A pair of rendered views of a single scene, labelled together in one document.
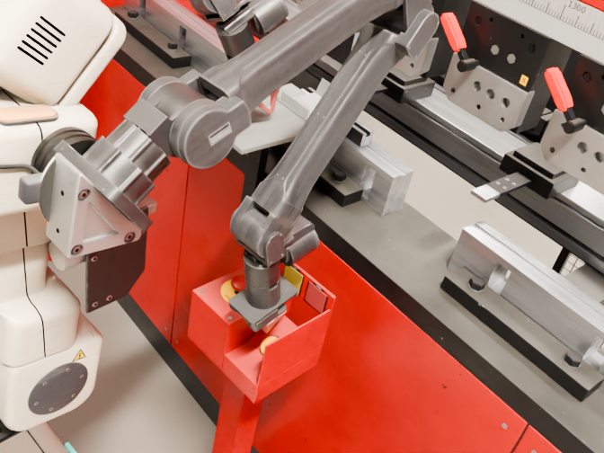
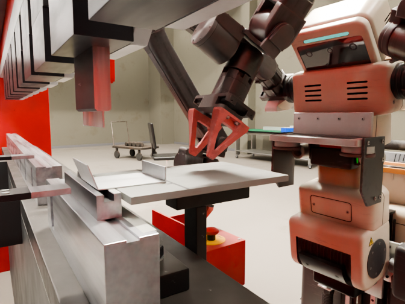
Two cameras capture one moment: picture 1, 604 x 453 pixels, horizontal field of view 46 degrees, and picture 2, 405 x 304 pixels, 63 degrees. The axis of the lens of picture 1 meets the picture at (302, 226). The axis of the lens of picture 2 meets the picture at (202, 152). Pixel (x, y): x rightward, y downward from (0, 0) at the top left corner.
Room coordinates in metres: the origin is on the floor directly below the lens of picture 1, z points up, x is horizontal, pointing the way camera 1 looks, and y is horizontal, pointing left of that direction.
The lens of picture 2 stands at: (1.75, 0.27, 1.10)
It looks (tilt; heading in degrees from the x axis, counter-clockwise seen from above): 6 degrees down; 195
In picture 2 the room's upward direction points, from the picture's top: straight up
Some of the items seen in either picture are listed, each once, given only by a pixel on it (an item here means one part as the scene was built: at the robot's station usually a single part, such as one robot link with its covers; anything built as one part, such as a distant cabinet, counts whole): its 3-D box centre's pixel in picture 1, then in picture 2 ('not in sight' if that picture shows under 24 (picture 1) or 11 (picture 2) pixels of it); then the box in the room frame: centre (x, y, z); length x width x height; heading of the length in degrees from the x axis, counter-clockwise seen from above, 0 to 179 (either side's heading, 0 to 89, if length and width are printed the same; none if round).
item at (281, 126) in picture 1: (268, 116); (188, 177); (1.25, 0.11, 1.00); 0.26 x 0.18 x 0.01; 137
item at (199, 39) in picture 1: (182, 31); not in sight; (1.73, 0.42, 0.92); 0.50 x 0.06 x 0.10; 47
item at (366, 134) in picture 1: (334, 116); (88, 190); (1.33, -0.01, 0.99); 0.20 x 0.03 x 0.03; 47
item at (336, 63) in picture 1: (336, 44); (91, 90); (1.36, 0.01, 1.13); 0.10 x 0.02 x 0.10; 47
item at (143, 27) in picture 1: (151, 38); not in sight; (1.72, 0.49, 0.89); 0.30 x 0.05 x 0.03; 47
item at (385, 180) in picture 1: (333, 146); (87, 228); (1.32, -0.03, 0.92); 0.39 x 0.06 x 0.10; 47
